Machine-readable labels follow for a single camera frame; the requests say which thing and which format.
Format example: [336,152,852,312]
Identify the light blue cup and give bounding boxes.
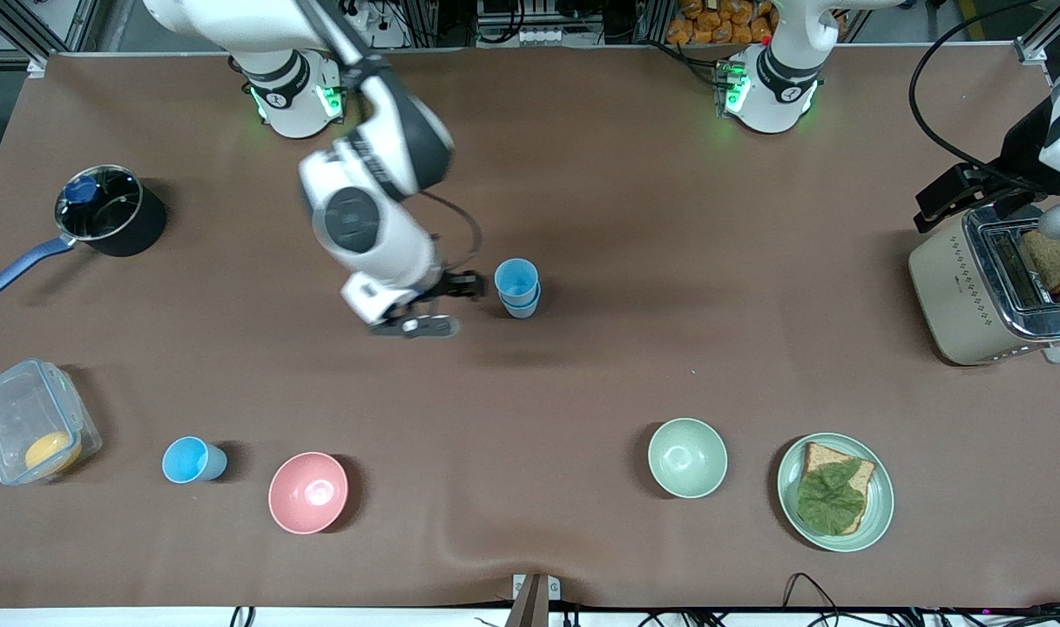
[494,258,541,307]
[162,436,228,484]

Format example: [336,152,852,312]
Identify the blue cup with white paper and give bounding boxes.
[498,286,543,320]

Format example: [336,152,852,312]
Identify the beige and chrome toaster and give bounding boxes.
[908,202,1060,367]

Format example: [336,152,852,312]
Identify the brown bread slice in toaster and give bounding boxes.
[1019,228,1060,293]

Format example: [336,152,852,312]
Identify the brown table cover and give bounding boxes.
[0,45,1060,610]

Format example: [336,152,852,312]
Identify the pink bowl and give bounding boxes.
[268,451,349,535]

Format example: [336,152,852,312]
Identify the pale green bowl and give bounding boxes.
[648,418,728,499]

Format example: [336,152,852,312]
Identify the brown bread slice under lettuce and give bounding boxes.
[800,442,877,535]

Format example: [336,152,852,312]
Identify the bag of orange snacks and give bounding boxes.
[666,0,779,46]

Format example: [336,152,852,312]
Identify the pale green plate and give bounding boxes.
[777,433,895,553]

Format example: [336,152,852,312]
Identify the green lettuce leaf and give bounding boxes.
[796,460,867,536]

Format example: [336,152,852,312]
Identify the orange fruit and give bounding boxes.
[24,431,83,476]

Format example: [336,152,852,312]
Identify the clear plastic container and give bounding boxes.
[0,359,104,486]

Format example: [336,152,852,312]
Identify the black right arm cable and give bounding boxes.
[421,190,483,273]

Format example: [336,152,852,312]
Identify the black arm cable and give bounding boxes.
[421,190,483,273]
[908,0,1046,179]

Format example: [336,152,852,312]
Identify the aluminium frame profile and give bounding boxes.
[0,0,95,72]
[1013,0,1060,69]

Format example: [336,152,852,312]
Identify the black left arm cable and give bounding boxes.
[908,0,1046,179]

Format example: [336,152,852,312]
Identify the black pot with blue handle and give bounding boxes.
[0,164,167,300]

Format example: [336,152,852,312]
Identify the black floor cable loop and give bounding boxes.
[782,572,844,612]

